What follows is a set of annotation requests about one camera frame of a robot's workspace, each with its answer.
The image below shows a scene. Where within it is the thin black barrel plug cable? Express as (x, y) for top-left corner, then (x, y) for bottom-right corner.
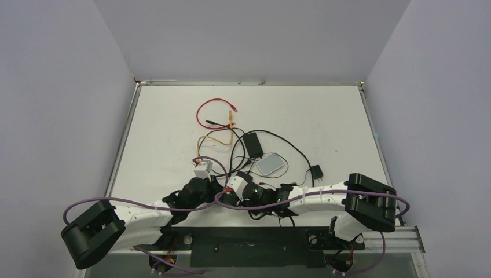
(258, 169), (319, 191)

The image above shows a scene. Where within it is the black ethernet cable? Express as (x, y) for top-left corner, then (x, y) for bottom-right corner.
(228, 129), (316, 189)

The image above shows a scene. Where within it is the small black wall adapter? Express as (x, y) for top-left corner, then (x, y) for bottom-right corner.
(310, 164), (324, 180)

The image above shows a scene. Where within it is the short black patch cable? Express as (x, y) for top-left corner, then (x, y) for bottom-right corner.
(205, 119), (237, 128)

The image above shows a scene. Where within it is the black ribbed network switch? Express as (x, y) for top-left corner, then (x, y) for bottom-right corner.
(234, 171), (253, 184)

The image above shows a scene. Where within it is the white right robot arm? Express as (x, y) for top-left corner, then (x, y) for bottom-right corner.
(228, 173), (397, 247)

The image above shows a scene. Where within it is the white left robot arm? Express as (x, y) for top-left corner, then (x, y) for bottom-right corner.
(61, 177), (226, 270)

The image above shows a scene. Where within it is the white square network box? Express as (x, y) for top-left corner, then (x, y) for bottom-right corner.
(256, 153), (285, 176)

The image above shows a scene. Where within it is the black power brick adapter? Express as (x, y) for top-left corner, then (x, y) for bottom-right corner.
(243, 132), (264, 159)

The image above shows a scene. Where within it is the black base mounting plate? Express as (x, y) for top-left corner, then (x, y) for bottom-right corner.
(143, 226), (365, 268)

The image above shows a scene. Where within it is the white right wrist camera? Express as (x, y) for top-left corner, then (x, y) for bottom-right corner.
(226, 176), (248, 201)

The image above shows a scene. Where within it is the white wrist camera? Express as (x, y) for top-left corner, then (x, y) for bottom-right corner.
(193, 160), (213, 180)
(226, 176), (248, 201)

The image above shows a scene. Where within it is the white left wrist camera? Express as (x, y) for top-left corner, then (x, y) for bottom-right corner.
(193, 160), (213, 180)

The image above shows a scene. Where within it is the thin black brick output cable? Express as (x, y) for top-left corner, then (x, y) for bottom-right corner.
(230, 153), (289, 180)

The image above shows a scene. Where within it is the black two-prong power cord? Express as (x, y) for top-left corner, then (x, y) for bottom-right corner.
(197, 127), (256, 177)

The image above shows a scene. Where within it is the orange ethernet cable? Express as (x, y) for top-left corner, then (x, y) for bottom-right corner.
(197, 110), (236, 154)

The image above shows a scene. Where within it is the red ethernet cable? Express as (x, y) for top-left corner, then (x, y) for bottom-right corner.
(196, 98), (239, 130)

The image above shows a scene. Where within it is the aluminium frame rail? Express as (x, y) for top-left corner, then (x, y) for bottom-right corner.
(105, 82), (141, 197)

